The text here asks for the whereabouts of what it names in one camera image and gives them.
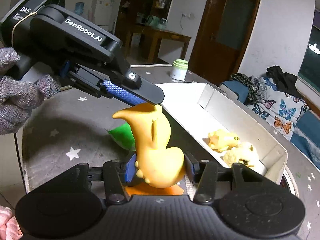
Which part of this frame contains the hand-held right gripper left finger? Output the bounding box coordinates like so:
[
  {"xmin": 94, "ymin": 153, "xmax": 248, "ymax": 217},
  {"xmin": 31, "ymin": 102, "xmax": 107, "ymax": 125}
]
[{"xmin": 29, "ymin": 152, "xmax": 137, "ymax": 204}]

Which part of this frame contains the blue sofa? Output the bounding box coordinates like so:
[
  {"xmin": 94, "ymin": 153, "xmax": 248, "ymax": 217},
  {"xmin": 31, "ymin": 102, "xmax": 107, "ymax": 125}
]
[{"xmin": 220, "ymin": 80, "xmax": 320, "ymax": 170}]

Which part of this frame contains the black clothing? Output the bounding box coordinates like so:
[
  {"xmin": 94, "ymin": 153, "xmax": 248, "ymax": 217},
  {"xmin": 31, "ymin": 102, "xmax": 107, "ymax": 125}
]
[{"xmin": 266, "ymin": 65, "xmax": 299, "ymax": 99}]

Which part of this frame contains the dark wooden shelf cabinet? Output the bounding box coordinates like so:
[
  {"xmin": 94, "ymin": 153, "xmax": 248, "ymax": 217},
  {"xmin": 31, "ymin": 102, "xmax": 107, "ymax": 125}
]
[{"xmin": 114, "ymin": 0, "xmax": 178, "ymax": 43}]

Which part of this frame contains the white jar with green lid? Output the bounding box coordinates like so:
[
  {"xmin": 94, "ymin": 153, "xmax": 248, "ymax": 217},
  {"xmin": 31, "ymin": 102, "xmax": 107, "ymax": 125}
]
[{"xmin": 170, "ymin": 59, "xmax": 188, "ymax": 81}]

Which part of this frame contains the green bag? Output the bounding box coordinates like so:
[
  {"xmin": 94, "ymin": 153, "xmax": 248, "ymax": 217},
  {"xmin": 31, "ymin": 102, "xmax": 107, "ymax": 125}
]
[{"xmin": 146, "ymin": 15, "xmax": 160, "ymax": 27}]

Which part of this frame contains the wooden table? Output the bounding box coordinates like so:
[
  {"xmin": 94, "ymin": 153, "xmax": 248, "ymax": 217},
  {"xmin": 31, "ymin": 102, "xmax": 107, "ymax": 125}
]
[{"xmin": 125, "ymin": 25, "xmax": 192, "ymax": 64}]

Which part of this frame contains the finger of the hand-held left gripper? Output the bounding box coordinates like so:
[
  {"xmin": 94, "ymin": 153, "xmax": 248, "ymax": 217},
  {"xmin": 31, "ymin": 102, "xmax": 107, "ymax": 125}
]
[
  {"xmin": 61, "ymin": 60, "xmax": 108, "ymax": 98},
  {"xmin": 100, "ymin": 41, "xmax": 165, "ymax": 105}
]

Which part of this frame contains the grey star print mattress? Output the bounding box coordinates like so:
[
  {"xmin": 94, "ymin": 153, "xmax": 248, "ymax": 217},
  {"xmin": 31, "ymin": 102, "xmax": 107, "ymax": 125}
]
[{"xmin": 21, "ymin": 64, "xmax": 320, "ymax": 240}]

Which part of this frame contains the round white-rimmed plate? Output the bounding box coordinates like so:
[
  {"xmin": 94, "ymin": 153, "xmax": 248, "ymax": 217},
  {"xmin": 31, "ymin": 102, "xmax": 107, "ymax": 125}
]
[{"xmin": 281, "ymin": 166, "xmax": 300, "ymax": 198}]

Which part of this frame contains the yellow duck toy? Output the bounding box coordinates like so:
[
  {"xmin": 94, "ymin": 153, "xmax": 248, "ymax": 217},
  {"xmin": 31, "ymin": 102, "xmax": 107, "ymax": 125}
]
[{"xmin": 207, "ymin": 129, "xmax": 242, "ymax": 152}]

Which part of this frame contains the white refrigerator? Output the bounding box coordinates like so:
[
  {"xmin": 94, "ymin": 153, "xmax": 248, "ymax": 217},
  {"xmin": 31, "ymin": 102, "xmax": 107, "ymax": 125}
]
[{"xmin": 92, "ymin": 0, "xmax": 115, "ymax": 33}]

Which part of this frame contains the green plastic packet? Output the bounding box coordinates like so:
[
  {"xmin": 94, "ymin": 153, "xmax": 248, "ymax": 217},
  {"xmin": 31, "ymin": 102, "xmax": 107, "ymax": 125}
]
[{"xmin": 106, "ymin": 122, "xmax": 137, "ymax": 152}]

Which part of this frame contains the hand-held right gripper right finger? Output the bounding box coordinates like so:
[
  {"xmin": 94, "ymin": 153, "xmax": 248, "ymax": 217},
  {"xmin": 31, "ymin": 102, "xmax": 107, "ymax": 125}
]
[{"xmin": 184, "ymin": 152, "xmax": 283, "ymax": 203}]

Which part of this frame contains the person's left hand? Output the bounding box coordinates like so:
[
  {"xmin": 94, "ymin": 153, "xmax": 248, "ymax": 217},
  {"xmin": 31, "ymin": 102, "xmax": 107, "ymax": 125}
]
[{"xmin": 0, "ymin": 47, "xmax": 62, "ymax": 135}]

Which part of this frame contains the white rectangular box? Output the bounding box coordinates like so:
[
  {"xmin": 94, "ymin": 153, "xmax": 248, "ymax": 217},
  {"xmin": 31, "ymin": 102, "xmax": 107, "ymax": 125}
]
[{"xmin": 155, "ymin": 82, "xmax": 288, "ymax": 184}]

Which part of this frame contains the butterfly print blanket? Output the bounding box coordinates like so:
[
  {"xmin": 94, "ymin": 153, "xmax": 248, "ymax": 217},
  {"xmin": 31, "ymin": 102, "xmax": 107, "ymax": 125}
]
[{"xmin": 251, "ymin": 76, "xmax": 309, "ymax": 140}]

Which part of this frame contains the dark patterned cloth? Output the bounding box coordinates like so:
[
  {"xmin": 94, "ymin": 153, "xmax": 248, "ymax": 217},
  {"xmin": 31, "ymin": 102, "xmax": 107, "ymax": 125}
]
[{"xmin": 229, "ymin": 73, "xmax": 268, "ymax": 104}]

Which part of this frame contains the pale yellow animal toy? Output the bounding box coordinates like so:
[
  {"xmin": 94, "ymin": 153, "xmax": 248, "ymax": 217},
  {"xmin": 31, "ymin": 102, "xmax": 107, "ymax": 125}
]
[{"xmin": 223, "ymin": 142, "xmax": 260, "ymax": 168}]

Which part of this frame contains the orange dragon toy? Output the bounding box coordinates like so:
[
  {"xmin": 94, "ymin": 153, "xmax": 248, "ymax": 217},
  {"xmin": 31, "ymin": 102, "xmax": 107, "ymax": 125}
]
[{"xmin": 112, "ymin": 103, "xmax": 187, "ymax": 195}]

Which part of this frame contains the dark window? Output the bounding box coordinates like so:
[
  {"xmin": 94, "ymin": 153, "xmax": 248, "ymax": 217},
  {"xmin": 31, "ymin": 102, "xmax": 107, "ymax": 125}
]
[{"xmin": 297, "ymin": 25, "xmax": 320, "ymax": 118}]

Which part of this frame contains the brown wooden door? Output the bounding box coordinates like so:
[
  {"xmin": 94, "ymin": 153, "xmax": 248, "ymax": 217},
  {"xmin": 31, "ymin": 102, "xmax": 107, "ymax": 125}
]
[{"xmin": 189, "ymin": 0, "xmax": 265, "ymax": 74}]

